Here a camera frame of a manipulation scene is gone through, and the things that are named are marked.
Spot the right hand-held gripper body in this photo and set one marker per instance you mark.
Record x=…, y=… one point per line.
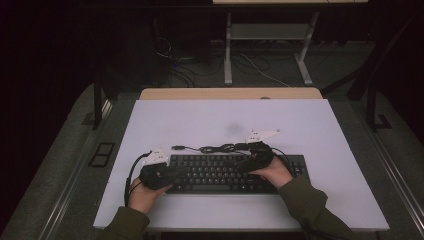
x=261, y=155

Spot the black computer keyboard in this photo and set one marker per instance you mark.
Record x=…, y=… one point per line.
x=213, y=173

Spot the metal floor rail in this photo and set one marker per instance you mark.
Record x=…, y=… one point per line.
x=76, y=170
x=393, y=166

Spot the round table grommet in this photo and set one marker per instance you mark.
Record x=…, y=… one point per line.
x=265, y=97

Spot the black metal stand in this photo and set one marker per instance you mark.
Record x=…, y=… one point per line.
x=371, y=106

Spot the black floor socket frame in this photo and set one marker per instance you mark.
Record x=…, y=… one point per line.
x=91, y=160

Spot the person's right hand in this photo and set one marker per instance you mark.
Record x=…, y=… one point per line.
x=275, y=173

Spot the light wooden table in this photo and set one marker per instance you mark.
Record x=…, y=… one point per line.
x=230, y=93

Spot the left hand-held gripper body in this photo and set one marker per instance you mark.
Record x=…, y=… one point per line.
x=155, y=175

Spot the person's left hand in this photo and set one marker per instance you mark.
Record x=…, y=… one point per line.
x=143, y=198

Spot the white metal desk frame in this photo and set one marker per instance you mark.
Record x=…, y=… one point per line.
x=266, y=31

